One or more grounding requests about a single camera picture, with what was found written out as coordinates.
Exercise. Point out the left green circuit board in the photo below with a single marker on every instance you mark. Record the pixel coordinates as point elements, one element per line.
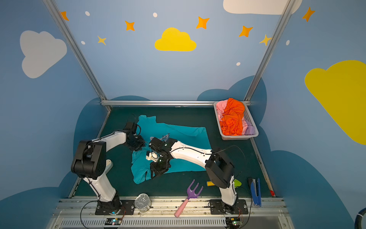
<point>113,221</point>

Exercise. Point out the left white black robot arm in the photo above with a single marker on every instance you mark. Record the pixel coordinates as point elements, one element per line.
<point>90,164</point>

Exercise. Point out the right aluminium frame post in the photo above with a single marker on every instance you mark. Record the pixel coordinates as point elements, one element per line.
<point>279,29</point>

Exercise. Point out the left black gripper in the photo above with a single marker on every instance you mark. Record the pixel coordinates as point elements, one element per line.
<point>137,143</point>

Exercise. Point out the aluminium frame post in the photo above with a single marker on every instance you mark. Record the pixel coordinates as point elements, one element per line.
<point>63,27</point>
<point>279,29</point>

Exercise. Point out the green yellow toy trowel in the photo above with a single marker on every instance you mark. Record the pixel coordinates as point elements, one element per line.
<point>237,183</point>

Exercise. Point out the green circuit board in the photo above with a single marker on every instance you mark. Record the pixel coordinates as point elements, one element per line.
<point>233,223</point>
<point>113,221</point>

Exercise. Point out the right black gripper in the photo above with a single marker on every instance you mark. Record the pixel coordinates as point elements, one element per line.
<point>157,167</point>

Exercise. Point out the right green circuit board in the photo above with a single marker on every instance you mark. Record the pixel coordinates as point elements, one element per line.
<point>233,223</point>

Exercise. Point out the silver tin can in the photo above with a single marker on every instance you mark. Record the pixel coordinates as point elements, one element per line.
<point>142,203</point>

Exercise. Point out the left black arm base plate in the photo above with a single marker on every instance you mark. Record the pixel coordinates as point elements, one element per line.
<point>126,208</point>

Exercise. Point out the teal printed t shirt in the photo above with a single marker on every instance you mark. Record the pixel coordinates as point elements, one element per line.
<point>192,136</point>

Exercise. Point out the orange t shirt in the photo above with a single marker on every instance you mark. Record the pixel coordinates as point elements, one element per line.
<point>233,117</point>

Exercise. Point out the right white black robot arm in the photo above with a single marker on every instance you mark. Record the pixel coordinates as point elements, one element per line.
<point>218,166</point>

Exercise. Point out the left aluminium frame post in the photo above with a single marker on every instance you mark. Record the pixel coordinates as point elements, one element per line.
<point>63,27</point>

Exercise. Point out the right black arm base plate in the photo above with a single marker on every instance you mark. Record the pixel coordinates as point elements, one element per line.
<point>217,207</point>

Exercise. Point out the lilac t shirt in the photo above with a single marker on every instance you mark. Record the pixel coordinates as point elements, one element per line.
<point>250,130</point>

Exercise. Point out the white plastic laundry basket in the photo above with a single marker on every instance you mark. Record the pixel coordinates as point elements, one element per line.
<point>247,117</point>

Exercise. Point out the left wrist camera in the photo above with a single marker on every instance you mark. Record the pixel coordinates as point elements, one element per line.
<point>130,126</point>

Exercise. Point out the horizontal aluminium frame bar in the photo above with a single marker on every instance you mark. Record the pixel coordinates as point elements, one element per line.
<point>136,103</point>

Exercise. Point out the front aluminium rail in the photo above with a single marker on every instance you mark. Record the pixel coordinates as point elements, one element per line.
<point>79,213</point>

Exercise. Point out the purple pink toy rake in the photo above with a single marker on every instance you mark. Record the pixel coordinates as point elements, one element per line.
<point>191,193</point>

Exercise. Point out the blue stapler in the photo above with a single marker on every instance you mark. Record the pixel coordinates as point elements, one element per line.
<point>255,188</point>

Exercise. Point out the red tipped white pen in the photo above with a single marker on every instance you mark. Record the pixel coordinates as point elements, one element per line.
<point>262,166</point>

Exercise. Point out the grey white stapler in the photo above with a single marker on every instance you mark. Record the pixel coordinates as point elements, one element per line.
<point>109,165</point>

